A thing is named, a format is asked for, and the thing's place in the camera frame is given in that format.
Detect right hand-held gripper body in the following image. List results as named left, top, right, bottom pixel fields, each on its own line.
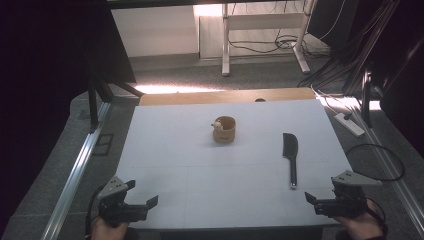
left=313, top=170, right=383, bottom=218

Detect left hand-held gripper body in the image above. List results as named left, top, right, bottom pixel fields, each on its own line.
left=98, top=175, right=149, bottom=228

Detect black comb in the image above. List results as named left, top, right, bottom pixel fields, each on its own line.
left=282, top=132, right=300, bottom=190

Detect wooden cup with duck figure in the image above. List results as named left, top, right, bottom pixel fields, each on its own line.
left=211, top=115, right=237, bottom=145

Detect person's right hand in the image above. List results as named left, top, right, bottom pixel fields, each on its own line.
left=333, top=200, right=385, bottom=240

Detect person's left hand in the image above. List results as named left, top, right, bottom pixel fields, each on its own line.
left=90, top=217, right=130, bottom=240

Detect white table mat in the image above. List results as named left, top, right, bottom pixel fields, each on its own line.
left=113, top=98, right=353, bottom=231

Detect white power strip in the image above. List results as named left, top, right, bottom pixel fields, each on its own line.
left=333, top=112, right=366, bottom=138

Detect black metal stand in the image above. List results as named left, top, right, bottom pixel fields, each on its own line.
left=361, top=68, right=375, bottom=128
left=87, top=66, right=145, bottom=132

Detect white panel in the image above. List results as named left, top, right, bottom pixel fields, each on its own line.
left=111, top=5, right=201, bottom=58

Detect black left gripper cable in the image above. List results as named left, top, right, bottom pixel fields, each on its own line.
left=85, top=184, right=105, bottom=236

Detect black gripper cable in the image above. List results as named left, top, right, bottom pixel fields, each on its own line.
left=85, top=184, right=105, bottom=236
left=344, top=143, right=406, bottom=183

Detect aluminium rail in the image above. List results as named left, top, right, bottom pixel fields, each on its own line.
left=352, top=106, right=424, bottom=236
left=41, top=101, right=113, bottom=240

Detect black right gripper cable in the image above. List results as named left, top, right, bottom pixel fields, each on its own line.
left=344, top=143, right=406, bottom=183

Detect black cable bundle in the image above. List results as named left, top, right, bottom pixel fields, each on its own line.
left=297, top=0, right=401, bottom=90

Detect black floor cables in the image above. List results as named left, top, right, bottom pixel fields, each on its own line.
left=227, top=32, right=332, bottom=62

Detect white desk frame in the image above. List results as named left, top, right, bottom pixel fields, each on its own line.
left=221, top=0, right=318, bottom=77

